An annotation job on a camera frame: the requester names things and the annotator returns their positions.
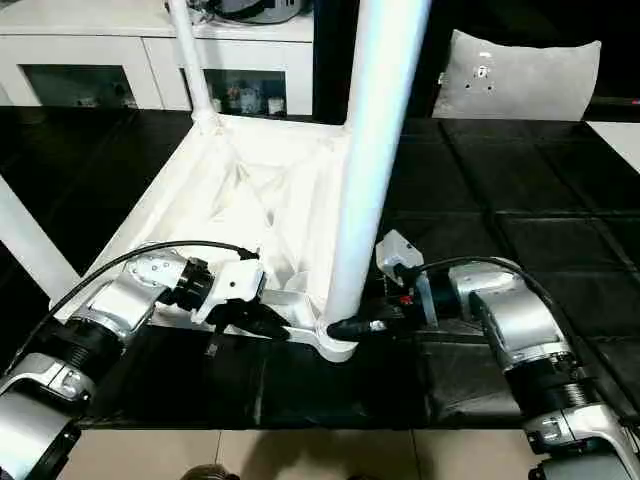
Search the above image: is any white plastic table top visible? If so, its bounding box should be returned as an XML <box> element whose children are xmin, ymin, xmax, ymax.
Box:
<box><xmin>49</xmin><ymin>112</ymin><xmax>361</xmax><ymax>364</ymax></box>

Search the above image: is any white plastic table leg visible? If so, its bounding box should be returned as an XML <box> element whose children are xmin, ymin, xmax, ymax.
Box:
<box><xmin>0</xmin><ymin>177</ymin><xmax>82</xmax><ymax>301</ymax></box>
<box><xmin>324</xmin><ymin>0</ymin><xmax>434</xmax><ymax>326</ymax></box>
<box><xmin>167</xmin><ymin>0</ymin><xmax>221</xmax><ymax>134</ymax></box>

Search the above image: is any brown rounded robot part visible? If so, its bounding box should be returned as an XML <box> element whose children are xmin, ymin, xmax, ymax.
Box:
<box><xmin>182</xmin><ymin>464</ymin><xmax>241</xmax><ymax>480</ymax></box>

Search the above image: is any black cabinet gold label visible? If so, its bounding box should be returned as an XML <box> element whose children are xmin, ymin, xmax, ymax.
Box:
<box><xmin>312</xmin><ymin>0</ymin><xmax>454</xmax><ymax>124</ymax></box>

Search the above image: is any white flat board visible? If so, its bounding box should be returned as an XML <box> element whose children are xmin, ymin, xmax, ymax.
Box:
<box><xmin>588</xmin><ymin>119</ymin><xmax>640</xmax><ymax>175</ymax></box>

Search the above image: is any white cabinet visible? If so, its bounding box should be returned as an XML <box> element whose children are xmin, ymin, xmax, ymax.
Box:
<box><xmin>0</xmin><ymin>7</ymin><xmax>315</xmax><ymax>117</ymax></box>

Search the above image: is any dark helmet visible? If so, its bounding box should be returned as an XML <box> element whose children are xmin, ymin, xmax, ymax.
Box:
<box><xmin>204</xmin><ymin>0</ymin><xmax>314</xmax><ymax>25</ymax></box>

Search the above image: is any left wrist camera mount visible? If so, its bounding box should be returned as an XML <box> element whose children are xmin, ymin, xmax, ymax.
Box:
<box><xmin>190</xmin><ymin>257</ymin><xmax>266</xmax><ymax>326</ymax></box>

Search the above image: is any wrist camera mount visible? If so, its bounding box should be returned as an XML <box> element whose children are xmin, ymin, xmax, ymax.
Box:
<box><xmin>375</xmin><ymin>229</ymin><xmax>436</xmax><ymax>326</ymax></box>
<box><xmin>190</xmin><ymin>257</ymin><xmax>266</xmax><ymax>326</ymax></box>

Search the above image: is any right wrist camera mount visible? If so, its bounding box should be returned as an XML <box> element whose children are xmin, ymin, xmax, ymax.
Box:
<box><xmin>375</xmin><ymin>229</ymin><xmax>436</xmax><ymax>326</ymax></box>

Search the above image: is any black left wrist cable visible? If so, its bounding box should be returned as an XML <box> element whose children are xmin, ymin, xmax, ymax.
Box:
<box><xmin>0</xmin><ymin>240</ymin><xmax>261</xmax><ymax>371</ymax></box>

